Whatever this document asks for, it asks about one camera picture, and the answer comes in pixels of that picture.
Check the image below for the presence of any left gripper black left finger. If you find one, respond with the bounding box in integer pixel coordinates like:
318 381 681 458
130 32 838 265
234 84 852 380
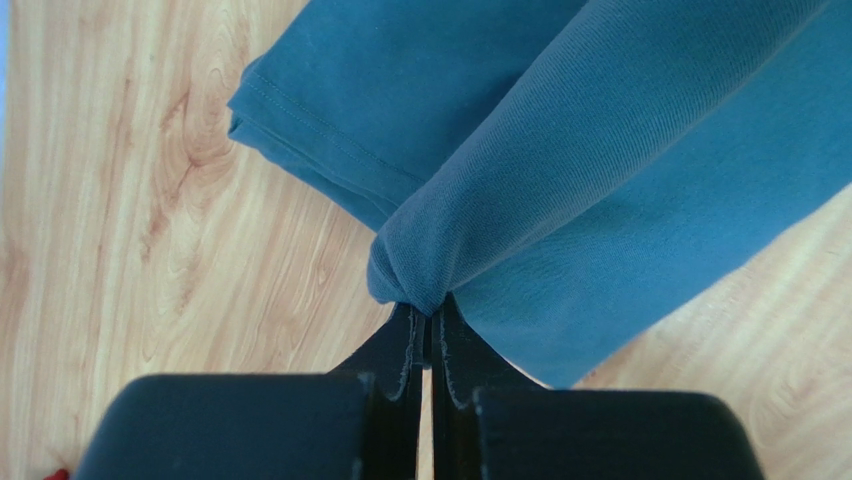
74 305 426 479

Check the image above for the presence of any red object under hat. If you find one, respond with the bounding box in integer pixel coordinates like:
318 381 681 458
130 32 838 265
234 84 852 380
43 469 71 480

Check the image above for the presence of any grey-blue t shirt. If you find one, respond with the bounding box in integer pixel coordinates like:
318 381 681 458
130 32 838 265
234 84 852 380
229 1 851 386

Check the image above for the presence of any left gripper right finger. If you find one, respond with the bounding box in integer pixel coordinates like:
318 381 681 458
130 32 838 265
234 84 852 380
430 298 763 479

